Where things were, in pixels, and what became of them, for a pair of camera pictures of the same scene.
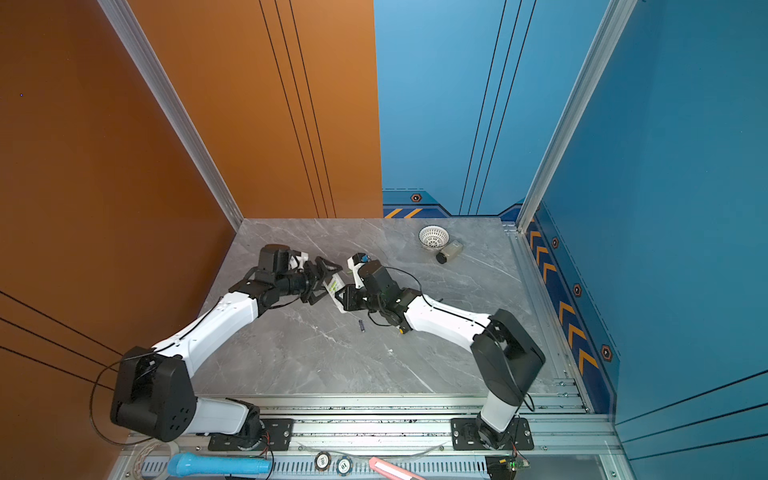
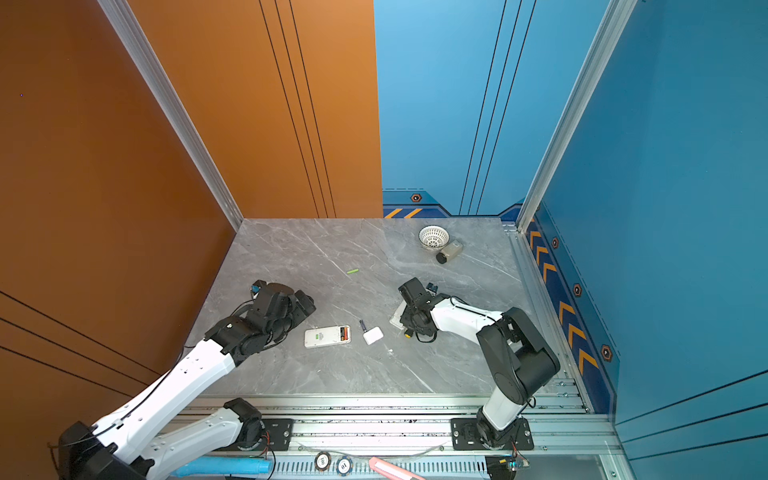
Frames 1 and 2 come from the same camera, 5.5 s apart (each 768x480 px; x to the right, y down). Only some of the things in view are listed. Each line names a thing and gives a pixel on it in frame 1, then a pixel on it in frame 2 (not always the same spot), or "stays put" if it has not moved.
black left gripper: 322,270 → 300,312
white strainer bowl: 433,237 stays put
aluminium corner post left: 175,108 stays put
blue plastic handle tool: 187,464 stays put
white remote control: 334,284 → 327,336
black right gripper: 348,301 → 404,319
